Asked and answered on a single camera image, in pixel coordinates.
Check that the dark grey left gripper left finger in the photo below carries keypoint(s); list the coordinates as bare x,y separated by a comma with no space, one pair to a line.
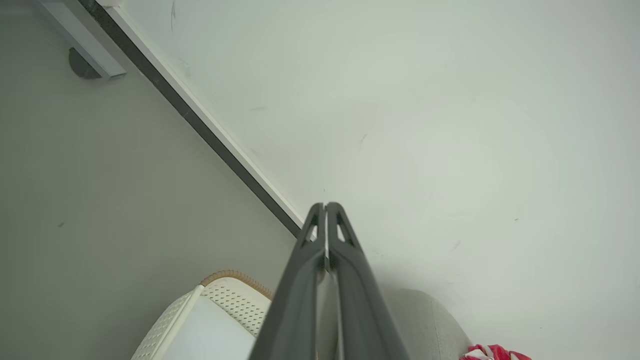
295,310

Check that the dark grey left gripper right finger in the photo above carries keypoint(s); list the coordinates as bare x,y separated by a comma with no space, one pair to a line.
362,310

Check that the red patterned clothing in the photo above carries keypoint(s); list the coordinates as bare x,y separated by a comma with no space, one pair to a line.
495,352

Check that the white perforated laundry basket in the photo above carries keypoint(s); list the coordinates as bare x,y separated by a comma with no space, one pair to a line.
235,300

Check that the grey fabric sofa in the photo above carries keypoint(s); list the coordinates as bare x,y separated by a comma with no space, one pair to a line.
425,325

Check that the grey table leg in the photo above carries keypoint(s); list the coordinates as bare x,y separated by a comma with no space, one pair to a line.
85,35

